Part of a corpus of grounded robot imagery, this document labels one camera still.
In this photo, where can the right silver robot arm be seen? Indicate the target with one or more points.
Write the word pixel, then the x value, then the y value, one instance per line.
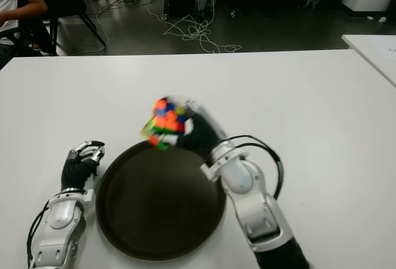
pixel 253 201

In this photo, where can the white side table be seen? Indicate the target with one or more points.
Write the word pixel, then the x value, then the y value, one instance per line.
pixel 374 52

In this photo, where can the seated person in white shirt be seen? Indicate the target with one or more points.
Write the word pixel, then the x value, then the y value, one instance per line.
pixel 12 0

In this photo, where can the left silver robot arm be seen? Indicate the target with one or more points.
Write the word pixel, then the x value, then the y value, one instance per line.
pixel 60 219

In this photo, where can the black office chair with armrest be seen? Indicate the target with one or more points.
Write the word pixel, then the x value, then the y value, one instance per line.
pixel 28 40

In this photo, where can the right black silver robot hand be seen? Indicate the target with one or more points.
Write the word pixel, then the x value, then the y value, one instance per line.
pixel 201 136

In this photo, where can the multicoloured Rubik's cube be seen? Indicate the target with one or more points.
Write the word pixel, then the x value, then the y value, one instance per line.
pixel 165 120

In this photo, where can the small white floor scrap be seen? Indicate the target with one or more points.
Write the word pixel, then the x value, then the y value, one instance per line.
pixel 383 19

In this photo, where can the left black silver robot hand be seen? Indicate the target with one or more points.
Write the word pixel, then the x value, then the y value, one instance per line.
pixel 73 173

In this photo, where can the dark brown round plate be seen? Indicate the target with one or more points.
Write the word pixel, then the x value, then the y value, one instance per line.
pixel 154 204

